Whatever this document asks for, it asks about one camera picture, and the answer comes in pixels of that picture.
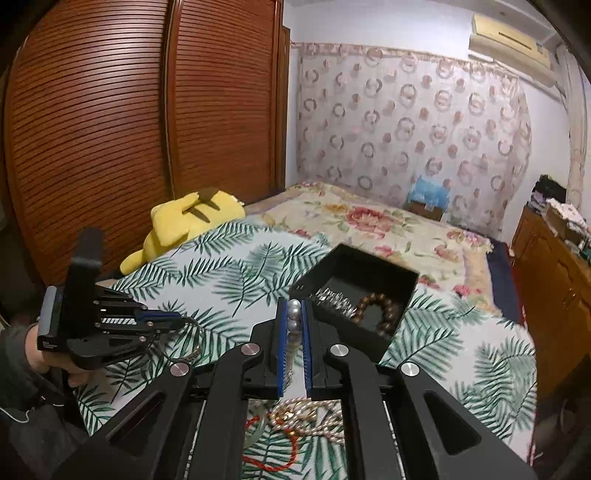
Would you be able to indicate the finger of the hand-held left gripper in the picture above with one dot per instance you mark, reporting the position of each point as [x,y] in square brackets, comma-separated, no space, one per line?
[157,327]
[157,315]

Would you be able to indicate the beige window curtain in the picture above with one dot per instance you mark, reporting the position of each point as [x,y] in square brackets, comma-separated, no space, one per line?
[579,138]

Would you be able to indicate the yellow plush toy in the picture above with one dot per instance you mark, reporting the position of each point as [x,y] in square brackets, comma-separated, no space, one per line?
[184,221]

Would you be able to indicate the floral blanket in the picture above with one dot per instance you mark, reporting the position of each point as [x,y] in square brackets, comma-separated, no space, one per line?
[369,221]

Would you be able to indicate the person's left forearm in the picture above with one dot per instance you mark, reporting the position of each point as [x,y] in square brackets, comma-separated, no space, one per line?
[23,415]

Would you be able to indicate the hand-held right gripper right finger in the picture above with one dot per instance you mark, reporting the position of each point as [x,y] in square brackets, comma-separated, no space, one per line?
[307,350]

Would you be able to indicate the blue plastic bag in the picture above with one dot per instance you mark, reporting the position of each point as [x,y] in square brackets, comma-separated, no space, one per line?
[427,191]

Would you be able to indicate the beige air conditioner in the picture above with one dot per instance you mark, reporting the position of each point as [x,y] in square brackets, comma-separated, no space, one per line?
[508,46]

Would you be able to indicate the box with floral cloth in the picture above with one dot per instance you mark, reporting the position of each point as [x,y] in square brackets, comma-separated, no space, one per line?
[563,214]

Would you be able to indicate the small cardboard box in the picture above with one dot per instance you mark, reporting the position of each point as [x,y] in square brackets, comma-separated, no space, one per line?
[427,212]

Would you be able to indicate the leaf print cloth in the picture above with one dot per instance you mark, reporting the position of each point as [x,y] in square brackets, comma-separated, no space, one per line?
[240,267]

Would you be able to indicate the person's left hand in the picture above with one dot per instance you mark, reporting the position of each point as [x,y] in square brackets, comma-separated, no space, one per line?
[34,355]

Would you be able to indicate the black jewelry box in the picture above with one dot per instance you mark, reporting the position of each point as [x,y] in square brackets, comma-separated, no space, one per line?
[364,265]

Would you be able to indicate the dark blue blanket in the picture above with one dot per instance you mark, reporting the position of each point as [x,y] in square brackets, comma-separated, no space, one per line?
[503,277]

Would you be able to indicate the pile of dark clothes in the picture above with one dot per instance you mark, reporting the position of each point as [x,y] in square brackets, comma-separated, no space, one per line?
[549,191]

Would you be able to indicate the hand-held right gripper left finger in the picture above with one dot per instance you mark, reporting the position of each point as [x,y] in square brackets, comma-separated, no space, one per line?
[279,350]

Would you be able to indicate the brown slatted wardrobe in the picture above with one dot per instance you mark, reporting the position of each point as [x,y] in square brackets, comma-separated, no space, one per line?
[115,115]

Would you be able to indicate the wooden cabinet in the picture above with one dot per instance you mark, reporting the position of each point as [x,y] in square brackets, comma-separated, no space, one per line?
[554,286]

